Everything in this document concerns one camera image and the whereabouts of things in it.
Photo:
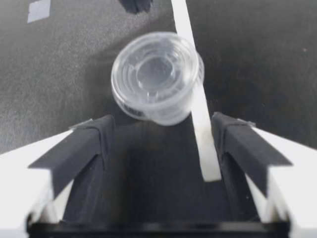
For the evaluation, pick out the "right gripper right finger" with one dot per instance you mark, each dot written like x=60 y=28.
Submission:
x=250 y=153

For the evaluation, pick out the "clear plastic cup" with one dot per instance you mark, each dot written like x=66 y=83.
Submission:
x=156 y=74

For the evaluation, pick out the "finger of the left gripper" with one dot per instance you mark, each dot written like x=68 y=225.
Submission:
x=135 y=5

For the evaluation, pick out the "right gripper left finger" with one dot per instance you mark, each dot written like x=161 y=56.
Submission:
x=62 y=158

